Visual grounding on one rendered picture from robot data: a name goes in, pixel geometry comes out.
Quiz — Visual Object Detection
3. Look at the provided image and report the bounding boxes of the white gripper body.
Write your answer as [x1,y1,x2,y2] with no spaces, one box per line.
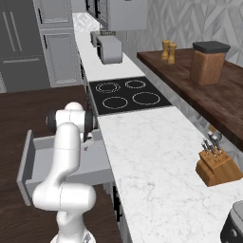
[80,131,96,152]

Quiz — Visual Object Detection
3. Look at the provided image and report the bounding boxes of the grey open drawer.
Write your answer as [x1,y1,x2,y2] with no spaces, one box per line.
[16,127,115,207]

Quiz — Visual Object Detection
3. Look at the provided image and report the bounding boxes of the black hob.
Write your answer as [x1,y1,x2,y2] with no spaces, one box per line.
[87,75,174,116]

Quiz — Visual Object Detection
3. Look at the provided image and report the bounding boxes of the grey base cupboards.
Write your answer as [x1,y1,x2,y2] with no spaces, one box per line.
[76,47,134,243]

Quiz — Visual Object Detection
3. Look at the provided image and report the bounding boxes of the grey tall cupboards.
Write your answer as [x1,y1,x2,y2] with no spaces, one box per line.
[32,0,84,88]

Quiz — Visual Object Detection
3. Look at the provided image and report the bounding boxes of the grey toaster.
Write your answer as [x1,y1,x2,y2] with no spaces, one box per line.
[96,34,124,65]

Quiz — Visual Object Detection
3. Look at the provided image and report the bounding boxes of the small grey appliance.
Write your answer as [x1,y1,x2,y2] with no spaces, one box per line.
[89,29,103,48]

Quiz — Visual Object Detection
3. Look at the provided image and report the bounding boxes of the grey fridge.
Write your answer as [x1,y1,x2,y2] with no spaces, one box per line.
[0,0,52,94]

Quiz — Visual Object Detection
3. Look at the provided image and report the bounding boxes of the wooden shaker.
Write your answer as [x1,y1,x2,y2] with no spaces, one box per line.
[160,39,172,62]
[166,42,178,65]

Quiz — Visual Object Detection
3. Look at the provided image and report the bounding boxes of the wooden knife block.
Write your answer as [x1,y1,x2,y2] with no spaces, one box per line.
[195,130,243,188]

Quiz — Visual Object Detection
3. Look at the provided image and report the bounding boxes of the brown jar with black lid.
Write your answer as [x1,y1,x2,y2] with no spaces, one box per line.
[189,40,232,87]

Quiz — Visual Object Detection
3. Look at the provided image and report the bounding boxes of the grey and black appliance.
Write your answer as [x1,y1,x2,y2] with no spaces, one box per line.
[219,199,243,243]

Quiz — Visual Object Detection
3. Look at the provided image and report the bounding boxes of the grey wall cupboards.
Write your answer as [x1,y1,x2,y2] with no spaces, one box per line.
[84,0,149,32]

